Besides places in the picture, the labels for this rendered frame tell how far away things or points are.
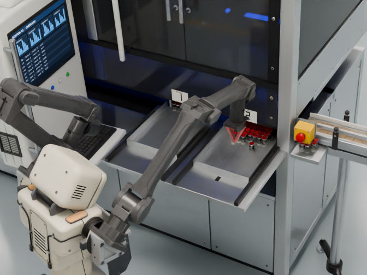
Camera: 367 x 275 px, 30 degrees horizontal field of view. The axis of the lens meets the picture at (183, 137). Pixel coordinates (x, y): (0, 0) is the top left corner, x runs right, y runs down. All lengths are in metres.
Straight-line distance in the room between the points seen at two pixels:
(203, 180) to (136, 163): 0.31
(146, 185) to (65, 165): 0.26
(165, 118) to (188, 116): 1.03
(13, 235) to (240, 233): 1.35
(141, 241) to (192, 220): 0.41
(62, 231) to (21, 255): 1.75
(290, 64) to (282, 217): 0.83
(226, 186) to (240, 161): 0.17
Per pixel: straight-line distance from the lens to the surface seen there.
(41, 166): 2.27
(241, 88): 2.50
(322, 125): 3.00
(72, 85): 3.24
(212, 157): 2.95
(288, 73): 2.75
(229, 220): 3.42
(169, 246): 3.80
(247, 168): 2.89
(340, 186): 3.17
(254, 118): 2.94
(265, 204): 3.23
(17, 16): 2.84
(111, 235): 2.17
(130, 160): 2.97
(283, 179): 3.08
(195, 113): 2.17
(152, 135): 3.10
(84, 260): 2.43
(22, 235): 4.04
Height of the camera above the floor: 2.72
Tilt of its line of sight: 37 degrees down
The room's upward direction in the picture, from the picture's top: 4 degrees counter-clockwise
